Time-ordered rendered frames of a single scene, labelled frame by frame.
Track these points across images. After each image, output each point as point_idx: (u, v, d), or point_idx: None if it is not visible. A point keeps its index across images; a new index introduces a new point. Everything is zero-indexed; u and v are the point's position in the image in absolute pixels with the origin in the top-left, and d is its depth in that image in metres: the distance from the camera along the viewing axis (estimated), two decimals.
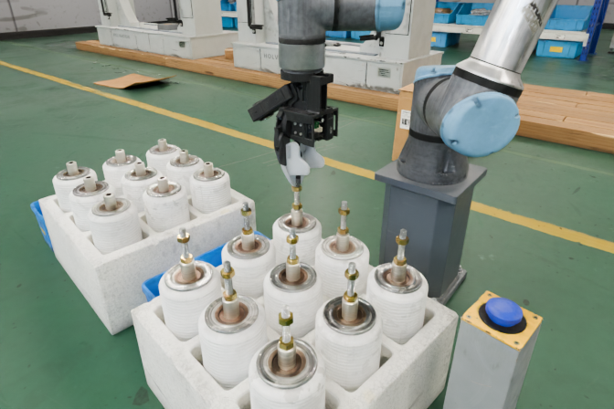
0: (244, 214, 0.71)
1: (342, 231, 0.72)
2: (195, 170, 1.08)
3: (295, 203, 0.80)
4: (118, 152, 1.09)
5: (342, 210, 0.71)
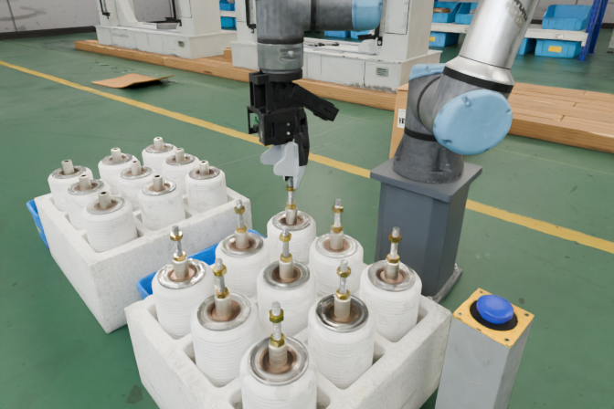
0: (238, 212, 0.71)
1: (335, 229, 0.72)
2: (191, 169, 1.08)
3: (289, 202, 0.80)
4: (113, 151, 1.09)
5: (335, 208, 0.71)
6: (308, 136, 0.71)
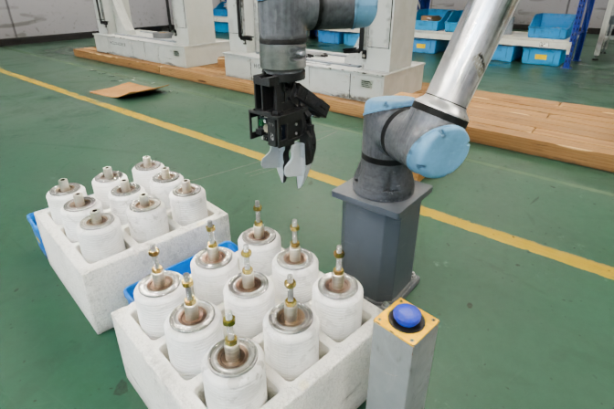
0: (208, 230, 0.83)
1: (293, 245, 0.84)
2: (175, 185, 1.20)
3: (256, 220, 0.92)
4: (105, 169, 1.20)
5: (292, 227, 0.82)
6: (314, 134, 0.72)
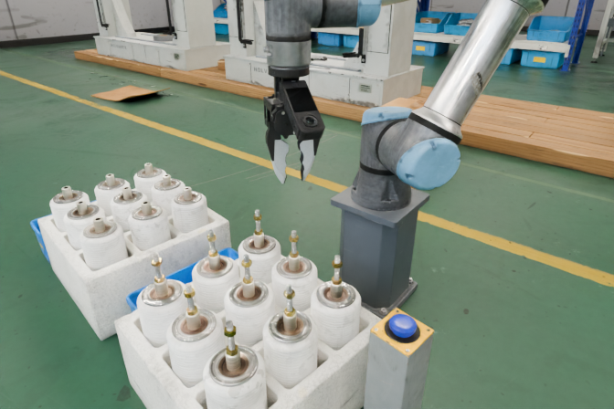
0: (209, 240, 0.85)
1: (294, 255, 0.86)
2: (176, 193, 1.22)
3: (256, 229, 0.94)
4: (108, 176, 1.22)
5: (293, 238, 0.84)
6: (268, 132, 0.73)
